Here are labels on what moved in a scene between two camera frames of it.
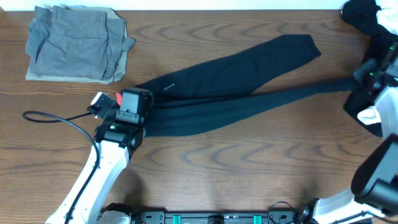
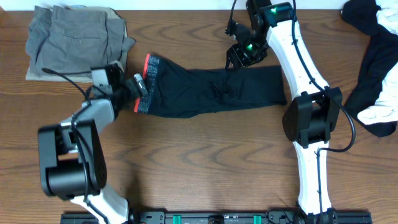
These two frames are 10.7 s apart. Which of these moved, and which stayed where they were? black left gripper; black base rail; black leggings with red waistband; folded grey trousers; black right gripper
Moved: black left gripper; black leggings with red waistband; black right gripper
Stayed: black base rail; folded grey trousers
